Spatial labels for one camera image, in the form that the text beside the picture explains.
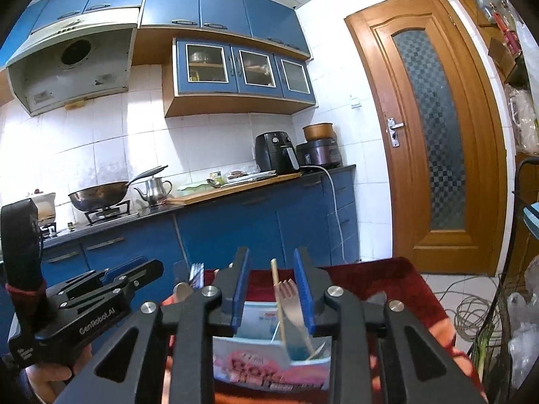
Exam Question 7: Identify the blue base cabinets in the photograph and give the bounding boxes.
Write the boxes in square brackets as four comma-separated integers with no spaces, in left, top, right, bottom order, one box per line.
[42,166,359,307]

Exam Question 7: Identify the person's left hand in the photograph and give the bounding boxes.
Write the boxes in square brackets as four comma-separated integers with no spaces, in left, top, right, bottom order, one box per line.
[25,345,92,403]

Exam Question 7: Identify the blue plastic utensil box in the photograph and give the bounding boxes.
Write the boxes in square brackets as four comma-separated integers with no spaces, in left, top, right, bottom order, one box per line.
[213,302,331,393]

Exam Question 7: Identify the steel teapot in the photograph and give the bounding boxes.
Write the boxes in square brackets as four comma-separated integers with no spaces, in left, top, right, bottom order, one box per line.
[134,176,173,207]

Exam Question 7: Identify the coiled grey cables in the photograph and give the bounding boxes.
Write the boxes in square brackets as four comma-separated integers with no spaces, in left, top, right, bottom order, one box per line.
[433,274,503,344]

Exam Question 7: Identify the wooden cutting board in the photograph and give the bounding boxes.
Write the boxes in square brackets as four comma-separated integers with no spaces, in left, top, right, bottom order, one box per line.
[165,172,302,206]

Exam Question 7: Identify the dark rice cooker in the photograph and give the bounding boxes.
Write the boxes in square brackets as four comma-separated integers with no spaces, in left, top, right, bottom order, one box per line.
[296,138,342,169]

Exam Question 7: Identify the white power cable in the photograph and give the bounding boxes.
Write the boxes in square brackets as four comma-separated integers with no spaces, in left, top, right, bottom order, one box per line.
[300,164,348,264]

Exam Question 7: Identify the gas stove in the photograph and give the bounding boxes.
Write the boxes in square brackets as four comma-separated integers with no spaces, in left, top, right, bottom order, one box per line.
[84,200,131,225]

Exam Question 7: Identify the brown pot on cooker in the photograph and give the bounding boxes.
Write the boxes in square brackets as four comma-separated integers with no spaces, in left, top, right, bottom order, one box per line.
[303,122,335,141]

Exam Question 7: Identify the beige plastic spoon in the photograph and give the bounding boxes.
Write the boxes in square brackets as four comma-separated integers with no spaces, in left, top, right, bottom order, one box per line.
[173,282,195,303]

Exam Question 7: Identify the blue glass wall cabinet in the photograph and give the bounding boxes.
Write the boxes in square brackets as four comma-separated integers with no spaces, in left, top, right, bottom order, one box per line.
[162,38,316,118]

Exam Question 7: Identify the steel fork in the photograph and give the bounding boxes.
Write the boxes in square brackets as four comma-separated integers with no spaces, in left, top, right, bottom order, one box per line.
[188,263,204,291]
[173,260,190,285]

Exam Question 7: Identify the white plastic bag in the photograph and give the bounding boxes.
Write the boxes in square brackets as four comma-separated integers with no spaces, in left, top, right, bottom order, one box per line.
[507,256,539,389]

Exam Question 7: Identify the black metal rack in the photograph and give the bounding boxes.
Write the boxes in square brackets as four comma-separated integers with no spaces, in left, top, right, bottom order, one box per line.
[472,153,538,403]

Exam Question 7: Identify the wooden shelf with items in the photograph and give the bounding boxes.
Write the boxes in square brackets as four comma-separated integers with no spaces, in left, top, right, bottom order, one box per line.
[458,0,538,155]

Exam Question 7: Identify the steel table knife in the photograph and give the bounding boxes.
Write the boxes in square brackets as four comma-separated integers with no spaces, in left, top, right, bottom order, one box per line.
[366,291,387,305]

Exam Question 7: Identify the beige plastic fork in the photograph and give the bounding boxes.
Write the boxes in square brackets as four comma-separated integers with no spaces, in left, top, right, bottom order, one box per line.
[279,279,315,358]

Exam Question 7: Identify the white pot on stove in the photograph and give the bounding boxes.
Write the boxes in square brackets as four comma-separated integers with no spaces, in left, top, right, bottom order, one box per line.
[29,193,56,227]

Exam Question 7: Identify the black wok pan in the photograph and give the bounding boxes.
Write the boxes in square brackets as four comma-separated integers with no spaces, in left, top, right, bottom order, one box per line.
[68,165,167,212]

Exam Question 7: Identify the wooden door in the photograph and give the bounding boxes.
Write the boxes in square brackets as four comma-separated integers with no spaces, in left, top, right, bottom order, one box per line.
[345,0,507,275]

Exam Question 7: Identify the black air fryer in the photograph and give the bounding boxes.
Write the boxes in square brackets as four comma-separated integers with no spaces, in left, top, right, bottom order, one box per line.
[255,131,300,175]

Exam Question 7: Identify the silver door handle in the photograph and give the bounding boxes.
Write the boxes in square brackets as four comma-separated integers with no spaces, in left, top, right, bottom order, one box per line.
[386,118,405,148]

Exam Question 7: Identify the grey range hood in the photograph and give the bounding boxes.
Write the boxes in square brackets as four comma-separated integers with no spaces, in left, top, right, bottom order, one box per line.
[6,7,139,117]

